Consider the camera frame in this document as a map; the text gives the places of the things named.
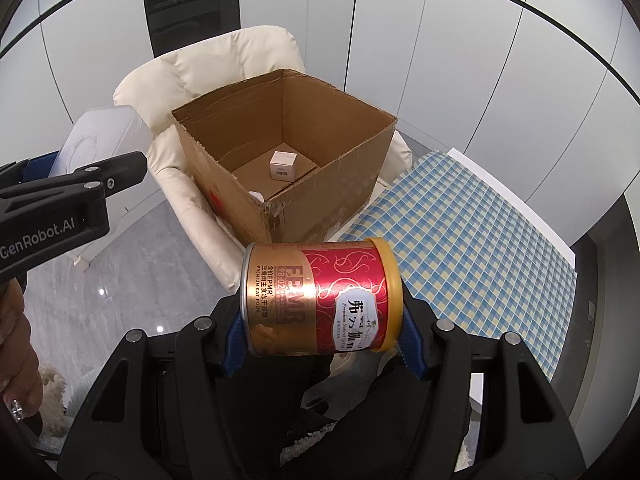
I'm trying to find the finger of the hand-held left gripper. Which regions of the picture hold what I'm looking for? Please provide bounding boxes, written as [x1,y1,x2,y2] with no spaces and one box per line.
[0,152,61,188]
[0,151,149,216]

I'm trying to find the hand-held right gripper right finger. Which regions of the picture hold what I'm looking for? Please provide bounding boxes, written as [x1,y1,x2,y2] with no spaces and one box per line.
[397,290,586,480]

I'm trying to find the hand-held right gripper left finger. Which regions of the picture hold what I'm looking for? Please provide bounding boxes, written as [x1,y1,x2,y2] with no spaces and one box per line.
[60,300,247,480]

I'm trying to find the translucent plastic container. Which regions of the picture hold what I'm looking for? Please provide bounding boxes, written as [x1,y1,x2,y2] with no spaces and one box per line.
[57,105,151,177]

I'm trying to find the beige square carton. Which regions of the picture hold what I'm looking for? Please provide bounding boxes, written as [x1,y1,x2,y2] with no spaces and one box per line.
[269,151,296,179]

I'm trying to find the cardboard box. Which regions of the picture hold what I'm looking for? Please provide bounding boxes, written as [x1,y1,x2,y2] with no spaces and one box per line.
[171,69,398,246]

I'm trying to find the person's left hand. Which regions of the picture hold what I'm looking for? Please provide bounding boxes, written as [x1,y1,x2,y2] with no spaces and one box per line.
[0,280,43,421]

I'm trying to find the blue yellow checkered tablecloth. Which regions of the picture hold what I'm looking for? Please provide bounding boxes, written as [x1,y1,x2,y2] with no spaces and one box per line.
[332,150,576,381]

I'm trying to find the cream padded armchair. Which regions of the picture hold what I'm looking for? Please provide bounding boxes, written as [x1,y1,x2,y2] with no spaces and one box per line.
[112,27,413,291]

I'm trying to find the black glass cabinet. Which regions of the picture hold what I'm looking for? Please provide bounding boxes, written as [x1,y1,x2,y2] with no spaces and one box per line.
[140,0,246,58]

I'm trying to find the white fluffy blanket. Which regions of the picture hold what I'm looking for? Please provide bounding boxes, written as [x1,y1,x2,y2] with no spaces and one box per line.
[30,362,71,461]

